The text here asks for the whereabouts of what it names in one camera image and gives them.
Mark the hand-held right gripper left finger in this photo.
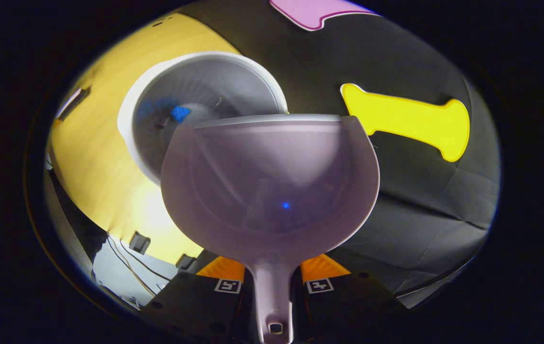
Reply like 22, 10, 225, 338
139, 256, 257, 344

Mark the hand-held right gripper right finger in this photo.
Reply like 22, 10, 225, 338
294, 254, 411, 344

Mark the pale purple dustpan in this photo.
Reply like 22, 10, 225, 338
160, 114, 380, 344

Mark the white ribbed garbage bin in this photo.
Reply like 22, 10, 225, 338
117, 51, 289, 187

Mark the yellow wooden desktop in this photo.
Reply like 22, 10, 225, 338
46, 12, 243, 267

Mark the black backdrop cloth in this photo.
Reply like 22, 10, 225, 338
176, 0, 501, 309

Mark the black and white strip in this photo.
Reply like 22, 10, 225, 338
56, 86, 92, 121

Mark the black desk bracket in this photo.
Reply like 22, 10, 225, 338
175, 254, 197, 272
128, 231, 151, 255

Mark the thin cable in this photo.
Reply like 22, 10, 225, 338
106, 234, 177, 299

